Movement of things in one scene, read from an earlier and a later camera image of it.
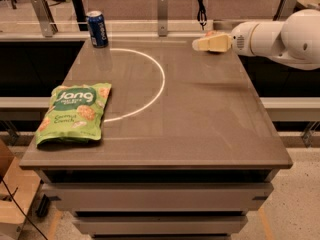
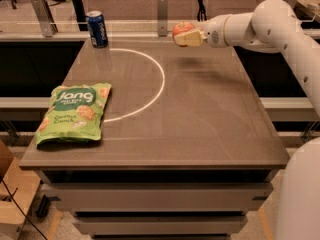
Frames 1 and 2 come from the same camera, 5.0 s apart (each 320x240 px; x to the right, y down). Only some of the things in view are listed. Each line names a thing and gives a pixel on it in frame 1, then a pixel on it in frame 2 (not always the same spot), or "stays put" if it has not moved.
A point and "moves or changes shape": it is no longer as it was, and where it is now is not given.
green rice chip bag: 74,115 stays put
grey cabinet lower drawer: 161,225 stays put
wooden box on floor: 18,190 stays put
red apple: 209,33 moves or changes shape
